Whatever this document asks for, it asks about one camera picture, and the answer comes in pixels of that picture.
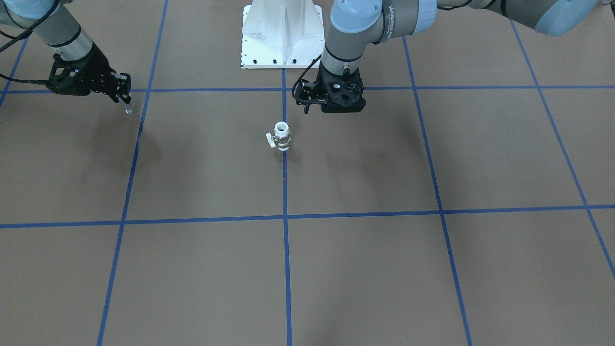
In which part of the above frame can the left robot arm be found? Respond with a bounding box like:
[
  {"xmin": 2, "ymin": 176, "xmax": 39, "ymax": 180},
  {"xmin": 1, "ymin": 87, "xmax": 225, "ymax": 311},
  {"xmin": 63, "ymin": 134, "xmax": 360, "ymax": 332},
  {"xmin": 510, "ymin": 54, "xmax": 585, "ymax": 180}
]
[{"xmin": 306, "ymin": 0, "xmax": 597, "ymax": 113}]

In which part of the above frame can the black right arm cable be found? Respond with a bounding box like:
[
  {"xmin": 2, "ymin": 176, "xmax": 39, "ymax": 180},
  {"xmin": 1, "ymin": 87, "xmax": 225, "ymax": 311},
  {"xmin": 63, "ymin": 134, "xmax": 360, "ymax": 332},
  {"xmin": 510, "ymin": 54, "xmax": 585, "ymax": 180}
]
[{"xmin": 0, "ymin": 0, "xmax": 60, "ymax": 87}]

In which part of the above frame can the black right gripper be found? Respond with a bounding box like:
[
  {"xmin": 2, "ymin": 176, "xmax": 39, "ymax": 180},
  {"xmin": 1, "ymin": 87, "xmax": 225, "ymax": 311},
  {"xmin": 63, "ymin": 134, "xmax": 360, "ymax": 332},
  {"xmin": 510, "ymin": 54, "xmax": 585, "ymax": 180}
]
[{"xmin": 46, "ymin": 43, "xmax": 132, "ymax": 104}]

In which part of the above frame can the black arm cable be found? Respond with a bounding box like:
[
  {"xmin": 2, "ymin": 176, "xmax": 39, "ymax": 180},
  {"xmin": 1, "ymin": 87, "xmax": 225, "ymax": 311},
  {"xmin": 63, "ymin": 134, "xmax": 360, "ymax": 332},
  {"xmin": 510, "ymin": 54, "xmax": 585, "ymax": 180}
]
[
  {"xmin": 0, "ymin": 0, "xmax": 60, "ymax": 87},
  {"xmin": 291, "ymin": 53, "xmax": 322, "ymax": 97}
]

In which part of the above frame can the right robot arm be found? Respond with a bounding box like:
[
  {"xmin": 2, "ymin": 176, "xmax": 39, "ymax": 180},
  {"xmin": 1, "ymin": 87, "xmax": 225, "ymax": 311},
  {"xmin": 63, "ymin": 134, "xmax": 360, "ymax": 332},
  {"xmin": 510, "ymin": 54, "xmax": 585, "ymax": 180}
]
[{"xmin": 1, "ymin": 0, "xmax": 133, "ymax": 114}]

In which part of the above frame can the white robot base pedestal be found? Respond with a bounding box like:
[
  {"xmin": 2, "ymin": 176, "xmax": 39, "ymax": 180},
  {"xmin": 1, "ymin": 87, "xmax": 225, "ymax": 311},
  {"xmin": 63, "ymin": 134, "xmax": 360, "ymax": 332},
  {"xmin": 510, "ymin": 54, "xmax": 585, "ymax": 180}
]
[{"xmin": 240, "ymin": 0, "xmax": 325, "ymax": 69}]

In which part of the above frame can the small metal pipe fitting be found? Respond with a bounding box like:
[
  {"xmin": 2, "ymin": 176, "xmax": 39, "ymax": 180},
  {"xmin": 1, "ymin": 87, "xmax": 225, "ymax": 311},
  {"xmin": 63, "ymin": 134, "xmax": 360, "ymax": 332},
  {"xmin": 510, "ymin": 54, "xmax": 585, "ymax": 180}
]
[{"xmin": 122, "ymin": 101, "xmax": 134, "ymax": 115}]

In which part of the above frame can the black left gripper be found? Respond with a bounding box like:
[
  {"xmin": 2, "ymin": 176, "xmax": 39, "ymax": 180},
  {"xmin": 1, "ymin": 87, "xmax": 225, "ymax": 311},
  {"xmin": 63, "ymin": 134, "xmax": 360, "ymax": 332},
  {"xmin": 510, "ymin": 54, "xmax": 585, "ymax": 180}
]
[{"xmin": 316, "ymin": 67, "xmax": 366, "ymax": 113}]

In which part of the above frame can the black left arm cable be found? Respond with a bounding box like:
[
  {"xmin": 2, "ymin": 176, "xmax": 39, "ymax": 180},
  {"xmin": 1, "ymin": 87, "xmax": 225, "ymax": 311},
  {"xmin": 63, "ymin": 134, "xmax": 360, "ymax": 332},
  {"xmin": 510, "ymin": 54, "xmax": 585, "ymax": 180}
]
[{"xmin": 291, "ymin": 53, "xmax": 322, "ymax": 97}]

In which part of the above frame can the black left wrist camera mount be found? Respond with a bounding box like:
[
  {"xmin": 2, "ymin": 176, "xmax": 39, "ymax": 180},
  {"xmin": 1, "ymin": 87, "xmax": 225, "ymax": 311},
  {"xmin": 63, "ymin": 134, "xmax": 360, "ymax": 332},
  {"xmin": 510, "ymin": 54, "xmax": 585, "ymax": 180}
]
[{"xmin": 291, "ymin": 78, "xmax": 324, "ymax": 114}]

